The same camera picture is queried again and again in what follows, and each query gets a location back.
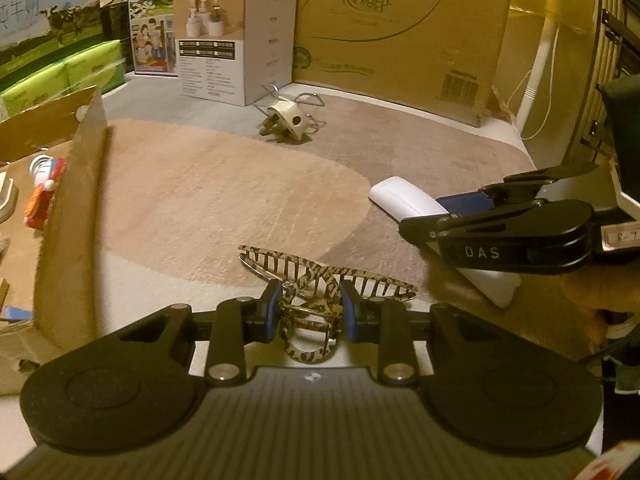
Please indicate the shallow cardboard box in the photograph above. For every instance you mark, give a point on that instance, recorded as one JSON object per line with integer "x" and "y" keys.
{"x": 70, "y": 210}

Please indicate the white remote control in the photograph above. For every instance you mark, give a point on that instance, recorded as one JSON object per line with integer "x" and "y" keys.
{"x": 410, "y": 197}

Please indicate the beige rug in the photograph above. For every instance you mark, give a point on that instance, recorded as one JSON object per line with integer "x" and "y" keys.
{"x": 200, "y": 200}

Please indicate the black metal rack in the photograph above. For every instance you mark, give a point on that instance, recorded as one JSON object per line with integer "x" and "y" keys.
{"x": 611, "y": 20}

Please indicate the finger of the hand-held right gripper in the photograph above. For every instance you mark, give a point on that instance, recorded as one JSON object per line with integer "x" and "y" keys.
{"x": 465, "y": 230}
{"x": 465, "y": 205}

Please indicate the cream plug adapter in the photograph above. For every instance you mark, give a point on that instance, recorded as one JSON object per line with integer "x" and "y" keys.
{"x": 287, "y": 117}

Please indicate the large brown cardboard box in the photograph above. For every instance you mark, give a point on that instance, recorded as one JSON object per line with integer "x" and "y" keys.
{"x": 400, "y": 35}

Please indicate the red blue cat toy figure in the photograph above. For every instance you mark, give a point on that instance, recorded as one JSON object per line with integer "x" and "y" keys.
{"x": 42, "y": 200}

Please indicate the leopard print hair claw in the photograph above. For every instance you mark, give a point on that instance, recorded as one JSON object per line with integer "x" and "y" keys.
{"x": 305, "y": 307}

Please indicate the green pasture milk box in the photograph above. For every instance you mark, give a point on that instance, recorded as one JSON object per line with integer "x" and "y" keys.
{"x": 50, "y": 10}

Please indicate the white product box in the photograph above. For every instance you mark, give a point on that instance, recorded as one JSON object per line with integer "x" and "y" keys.
{"x": 270, "y": 35}

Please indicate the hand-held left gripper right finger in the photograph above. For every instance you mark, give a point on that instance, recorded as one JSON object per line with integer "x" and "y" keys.
{"x": 350, "y": 311}

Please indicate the blue milk carton box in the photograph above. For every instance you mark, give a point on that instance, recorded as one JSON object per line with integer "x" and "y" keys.
{"x": 150, "y": 35}

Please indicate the green tissue multipack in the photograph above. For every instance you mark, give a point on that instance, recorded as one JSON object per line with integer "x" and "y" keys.
{"x": 90, "y": 67}

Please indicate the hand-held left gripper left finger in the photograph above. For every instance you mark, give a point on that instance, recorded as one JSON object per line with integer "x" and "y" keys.
{"x": 274, "y": 306}

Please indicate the dark green box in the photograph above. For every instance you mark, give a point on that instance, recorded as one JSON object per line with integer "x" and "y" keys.
{"x": 117, "y": 25}

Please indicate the person's right hand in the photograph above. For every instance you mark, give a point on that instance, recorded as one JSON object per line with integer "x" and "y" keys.
{"x": 600, "y": 290}

